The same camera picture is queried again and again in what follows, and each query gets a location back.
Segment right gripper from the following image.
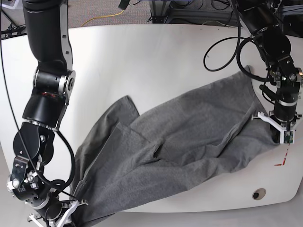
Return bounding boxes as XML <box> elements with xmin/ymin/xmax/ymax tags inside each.
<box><xmin>6</xmin><ymin>156</ymin><xmax>87</xmax><ymax>227</ymax></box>

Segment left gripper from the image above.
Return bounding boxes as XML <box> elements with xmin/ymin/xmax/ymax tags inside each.
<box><xmin>252</xmin><ymin>55</ymin><xmax>303</xmax><ymax>136</ymax></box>

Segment grey T-shirt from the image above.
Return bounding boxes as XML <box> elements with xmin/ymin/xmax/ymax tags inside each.
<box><xmin>71</xmin><ymin>72</ymin><xmax>278</xmax><ymax>227</ymax></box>

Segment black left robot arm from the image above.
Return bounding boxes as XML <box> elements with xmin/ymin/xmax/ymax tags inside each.
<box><xmin>232</xmin><ymin>0</ymin><xmax>303</xmax><ymax>135</ymax></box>

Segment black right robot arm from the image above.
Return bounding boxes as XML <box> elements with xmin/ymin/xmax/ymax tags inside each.
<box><xmin>7</xmin><ymin>0</ymin><xmax>87</xmax><ymax>227</ymax></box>

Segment red tape rectangle marking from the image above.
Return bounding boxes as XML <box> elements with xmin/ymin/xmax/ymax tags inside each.
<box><xmin>274</xmin><ymin>149</ymin><xmax>289</xmax><ymax>166</ymax></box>

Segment black tripod stand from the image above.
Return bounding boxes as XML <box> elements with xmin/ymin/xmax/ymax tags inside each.
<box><xmin>1</xmin><ymin>10</ymin><xmax>27</xmax><ymax>40</ymax></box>

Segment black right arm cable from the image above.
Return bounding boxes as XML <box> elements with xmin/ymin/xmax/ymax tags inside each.
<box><xmin>54</xmin><ymin>131</ymin><xmax>76</xmax><ymax>190</ymax></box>

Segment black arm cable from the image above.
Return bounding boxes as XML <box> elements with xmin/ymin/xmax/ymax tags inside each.
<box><xmin>54</xmin><ymin>131</ymin><xmax>76</xmax><ymax>190</ymax></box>
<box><xmin>203</xmin><ymin>23</ymin><xmax>256</xmax><ymax>79</ymax></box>

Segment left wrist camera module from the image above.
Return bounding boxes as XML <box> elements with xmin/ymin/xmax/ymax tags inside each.
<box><xmin>280</xmin><ymin>130</ymin><xmax>295</xmax><ymax>144</ymax></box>

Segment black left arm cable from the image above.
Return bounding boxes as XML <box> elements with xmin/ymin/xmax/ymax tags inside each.
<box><xmin>203</xmin><ymin>23</ymin><xmax>256</xmax><ymax>79</ymax></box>

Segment right table cable grommet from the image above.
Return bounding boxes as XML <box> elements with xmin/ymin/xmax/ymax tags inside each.
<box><xmin>252</xmin><ymin>188</ymin><xmax>267</xmax><ymax>201</ymax></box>

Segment aluminium frame post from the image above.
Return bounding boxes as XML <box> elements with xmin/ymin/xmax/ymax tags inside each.
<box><xmin>148</xmin><ymin>0</ymin><xmax>172</xmax><ymax>24</ymax></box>

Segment yellow cable on floor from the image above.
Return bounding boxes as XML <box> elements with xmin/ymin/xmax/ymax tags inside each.
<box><xmin>81</xmin><ymin>9</ymin><xmax>125</xmax><ymax>27</ymax></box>

